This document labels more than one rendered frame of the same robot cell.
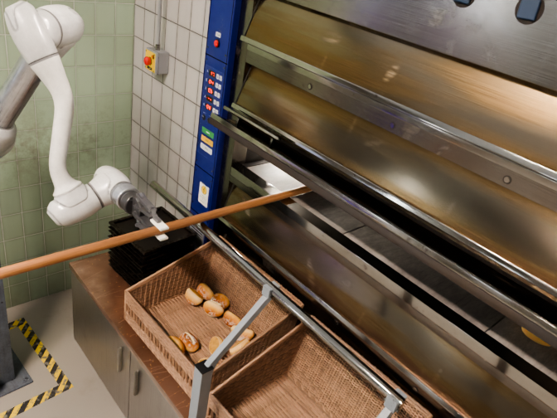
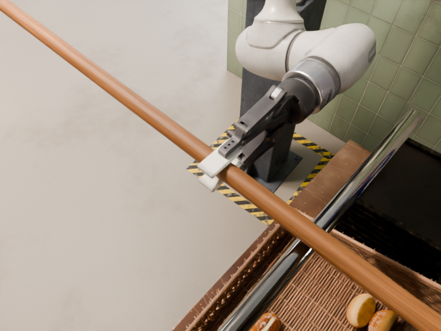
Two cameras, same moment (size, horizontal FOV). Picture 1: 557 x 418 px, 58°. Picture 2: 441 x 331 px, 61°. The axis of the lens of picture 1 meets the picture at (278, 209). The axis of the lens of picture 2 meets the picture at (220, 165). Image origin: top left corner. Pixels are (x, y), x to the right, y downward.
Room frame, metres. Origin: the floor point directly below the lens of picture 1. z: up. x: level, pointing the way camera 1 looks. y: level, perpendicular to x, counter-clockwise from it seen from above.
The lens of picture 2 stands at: (1.35, 0.04, 1.66)
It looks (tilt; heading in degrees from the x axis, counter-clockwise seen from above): 55 degrees down; 89
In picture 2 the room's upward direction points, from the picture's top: straight up
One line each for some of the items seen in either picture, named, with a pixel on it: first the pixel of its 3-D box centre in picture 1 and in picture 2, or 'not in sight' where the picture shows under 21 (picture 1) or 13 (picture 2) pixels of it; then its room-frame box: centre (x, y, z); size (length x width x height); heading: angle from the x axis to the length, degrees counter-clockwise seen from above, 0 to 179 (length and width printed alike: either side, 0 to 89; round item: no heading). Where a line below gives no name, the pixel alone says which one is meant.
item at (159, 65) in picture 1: (157, 60); not in sight; (2.34, 0.70, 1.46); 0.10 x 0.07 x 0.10; 47
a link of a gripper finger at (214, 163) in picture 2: (159, 224); (220, 157); (1.35, 0.37, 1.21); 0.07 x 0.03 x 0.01; 47
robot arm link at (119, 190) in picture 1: (126, 196); (308, 87); (1.51, 0.53, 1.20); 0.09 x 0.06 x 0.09; 137
